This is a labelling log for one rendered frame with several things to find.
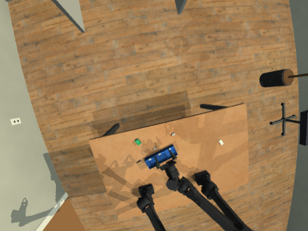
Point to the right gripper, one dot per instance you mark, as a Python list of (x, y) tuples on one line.
[(168, 164)]

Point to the blue rack of bins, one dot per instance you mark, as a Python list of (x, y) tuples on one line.
[(161, 156)]

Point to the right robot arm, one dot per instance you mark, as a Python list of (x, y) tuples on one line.
[(210, 190)]

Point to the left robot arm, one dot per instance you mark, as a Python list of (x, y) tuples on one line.
[(147, 200)]

